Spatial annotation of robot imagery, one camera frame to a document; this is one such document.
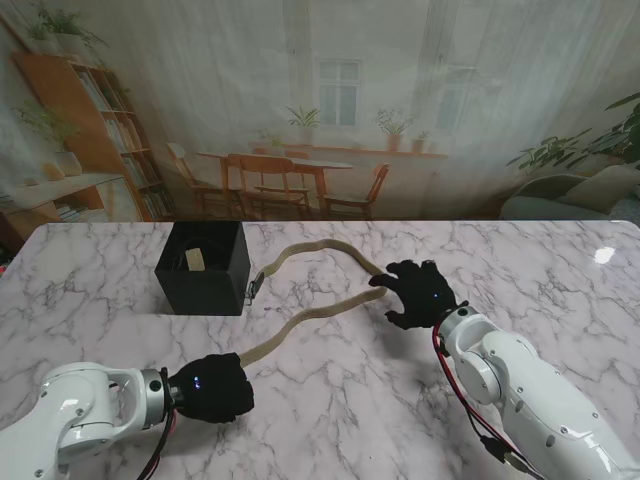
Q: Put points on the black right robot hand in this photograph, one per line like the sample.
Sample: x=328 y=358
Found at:
x=422 y=297

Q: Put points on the printed room scene backdrop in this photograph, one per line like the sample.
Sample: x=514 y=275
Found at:
x=320 y=100

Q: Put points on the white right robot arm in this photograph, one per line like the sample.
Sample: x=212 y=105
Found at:
x=525 y=390

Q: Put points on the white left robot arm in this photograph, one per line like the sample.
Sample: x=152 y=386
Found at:
x=80 y=415

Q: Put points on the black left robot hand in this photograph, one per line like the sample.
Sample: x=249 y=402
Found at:
x=215 y=387

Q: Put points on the black belt storage box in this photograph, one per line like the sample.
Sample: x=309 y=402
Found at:
x=200 y=290

